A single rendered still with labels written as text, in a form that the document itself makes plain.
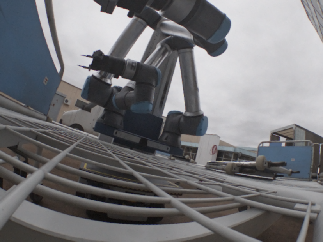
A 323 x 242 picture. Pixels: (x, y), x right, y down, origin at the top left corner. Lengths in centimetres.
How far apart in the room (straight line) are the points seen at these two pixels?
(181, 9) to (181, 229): 34
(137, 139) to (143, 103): 40
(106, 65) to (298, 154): 180
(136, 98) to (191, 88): 46
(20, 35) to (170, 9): 33
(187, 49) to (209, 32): 62
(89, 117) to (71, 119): 89
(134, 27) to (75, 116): 672
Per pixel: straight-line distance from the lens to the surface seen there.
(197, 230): 16
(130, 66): 60
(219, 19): 36
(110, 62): 60
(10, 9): 34
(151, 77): 62
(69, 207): 105
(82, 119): 740
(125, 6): 30
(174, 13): 32
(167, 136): 105
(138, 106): 58
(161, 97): 127
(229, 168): 69
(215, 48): 53
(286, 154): 179
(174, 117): 108
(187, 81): 95
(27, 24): 39
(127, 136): 92
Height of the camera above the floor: 52
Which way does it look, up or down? 13 degrees up
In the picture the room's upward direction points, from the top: 15 degrees clockwise
